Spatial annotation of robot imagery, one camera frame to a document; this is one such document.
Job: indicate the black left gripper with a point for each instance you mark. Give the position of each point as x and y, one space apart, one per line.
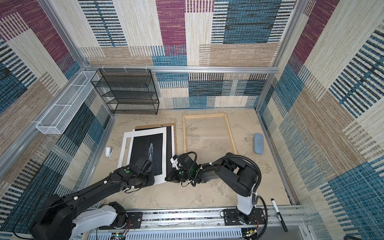
151 180

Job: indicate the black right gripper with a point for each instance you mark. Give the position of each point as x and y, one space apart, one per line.
174 178

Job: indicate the dark photo print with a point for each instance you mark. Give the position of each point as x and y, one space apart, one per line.
149 147

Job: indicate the light wooden picture frame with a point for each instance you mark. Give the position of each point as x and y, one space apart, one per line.
204 116

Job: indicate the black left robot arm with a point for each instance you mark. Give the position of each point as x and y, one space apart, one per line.
55 218

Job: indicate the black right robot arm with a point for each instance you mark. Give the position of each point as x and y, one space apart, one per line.
240 173

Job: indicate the small white plastic device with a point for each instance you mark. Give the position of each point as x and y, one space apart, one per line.
108 152

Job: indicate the colourful treehouse book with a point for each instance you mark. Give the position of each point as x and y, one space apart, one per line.
86 221

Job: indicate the grey blue oval case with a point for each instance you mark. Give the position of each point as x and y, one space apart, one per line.
258 143

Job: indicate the black marker pen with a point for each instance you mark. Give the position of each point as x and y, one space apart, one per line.
279 215

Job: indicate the brown frame backing board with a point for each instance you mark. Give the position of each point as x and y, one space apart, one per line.
173 130

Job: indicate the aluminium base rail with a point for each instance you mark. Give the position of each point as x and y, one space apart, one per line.
211 224

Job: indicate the black wire shelf rack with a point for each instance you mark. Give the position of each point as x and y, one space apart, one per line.
127 91

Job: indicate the white wire mesh basket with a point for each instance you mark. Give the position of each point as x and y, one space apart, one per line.
59 116

